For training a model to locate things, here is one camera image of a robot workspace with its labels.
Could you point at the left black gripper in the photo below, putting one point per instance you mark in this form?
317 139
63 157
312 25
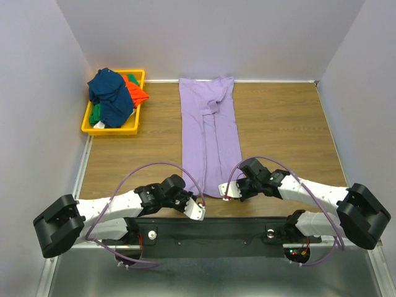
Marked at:
186 195

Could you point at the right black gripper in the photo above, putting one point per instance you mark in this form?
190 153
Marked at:
244 196

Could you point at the lavender t shirt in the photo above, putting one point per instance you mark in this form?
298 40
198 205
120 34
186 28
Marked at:
210 142

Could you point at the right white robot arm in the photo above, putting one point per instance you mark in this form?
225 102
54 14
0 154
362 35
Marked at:
352 213

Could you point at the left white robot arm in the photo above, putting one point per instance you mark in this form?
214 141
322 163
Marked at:
67 221

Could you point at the yellow plastic bin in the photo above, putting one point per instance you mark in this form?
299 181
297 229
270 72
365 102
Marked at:
132 124

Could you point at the white cloth piece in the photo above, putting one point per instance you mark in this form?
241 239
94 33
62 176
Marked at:
99 125

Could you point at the orange t shirt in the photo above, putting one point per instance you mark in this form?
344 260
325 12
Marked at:
137 94

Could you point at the navy blue t shirt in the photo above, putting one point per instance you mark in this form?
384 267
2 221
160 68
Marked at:
111 96

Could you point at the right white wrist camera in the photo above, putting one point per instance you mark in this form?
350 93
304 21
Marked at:
230 191

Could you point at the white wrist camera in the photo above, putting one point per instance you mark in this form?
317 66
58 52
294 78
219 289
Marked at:
230 191
194 211

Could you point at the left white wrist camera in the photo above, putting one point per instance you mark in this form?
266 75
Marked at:
194 211

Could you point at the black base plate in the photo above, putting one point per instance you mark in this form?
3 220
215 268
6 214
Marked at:
213 237

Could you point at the aluminium frame rail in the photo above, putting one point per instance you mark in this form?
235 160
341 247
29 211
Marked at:
69 166

